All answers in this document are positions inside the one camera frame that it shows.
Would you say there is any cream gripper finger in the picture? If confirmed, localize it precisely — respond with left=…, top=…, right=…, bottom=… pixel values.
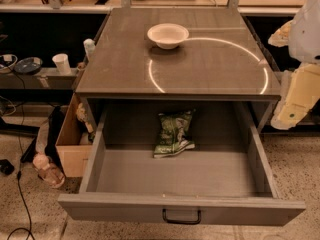
left=268, top=21, right=292, bottom=47
left=271, top=63, right=320, bottom=130

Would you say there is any green jalapeno chip bag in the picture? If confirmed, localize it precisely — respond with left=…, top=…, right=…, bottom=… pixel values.
left=153, top=110, right=195, bottom=158

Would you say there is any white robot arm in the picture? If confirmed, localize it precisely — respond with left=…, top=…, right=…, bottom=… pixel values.
left=268, top=0, right=320, bottom=130

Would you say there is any grey open top drawer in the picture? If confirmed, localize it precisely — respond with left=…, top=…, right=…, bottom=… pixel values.
left=58, top=100, right=305, bottom=226

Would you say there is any grey counter cabinet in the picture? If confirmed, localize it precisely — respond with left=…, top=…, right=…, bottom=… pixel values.
left=76, top=7, right=280, bottom=129

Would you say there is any white paper bowl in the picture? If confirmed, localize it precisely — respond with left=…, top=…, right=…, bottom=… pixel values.
left=147, top=23, right=189, bottom=50

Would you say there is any white plastic bottle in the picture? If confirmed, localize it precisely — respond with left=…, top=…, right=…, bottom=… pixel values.
left=83, top=39, right=95, bottom=60

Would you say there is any white paper cup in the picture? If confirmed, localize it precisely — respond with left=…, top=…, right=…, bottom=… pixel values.
left=52, top=53, right=71, bottom=75

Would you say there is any grey low shelf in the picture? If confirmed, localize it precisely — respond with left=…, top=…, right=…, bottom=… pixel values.
left=0, top=68, right=78, bottom=90

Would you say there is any cardboard box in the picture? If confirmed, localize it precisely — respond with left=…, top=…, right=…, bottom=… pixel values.
left=56, top=94, right=94, bottom=177

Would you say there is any dark round plate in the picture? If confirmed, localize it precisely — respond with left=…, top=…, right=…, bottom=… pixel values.
left=14, top=57, right=42, bottom=75

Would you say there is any clear plastic bottle on floor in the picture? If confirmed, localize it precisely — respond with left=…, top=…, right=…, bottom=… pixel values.
left=33, top=153, right=65, bottom=189

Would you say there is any white bowl with items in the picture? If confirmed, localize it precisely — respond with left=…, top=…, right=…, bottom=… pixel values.
left=0, top=54, right=18, bottom=74

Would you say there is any small black floor object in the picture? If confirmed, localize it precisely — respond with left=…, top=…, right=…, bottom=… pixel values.
left=0, top=159, right=14, bottom=175

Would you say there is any black drawer handle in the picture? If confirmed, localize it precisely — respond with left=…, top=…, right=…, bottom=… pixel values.
left=162, top=209, right=202, bottom=225

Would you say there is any black cable on floor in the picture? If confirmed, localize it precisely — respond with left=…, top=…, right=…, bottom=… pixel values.
left=6, top=63, right=36, bottom=240

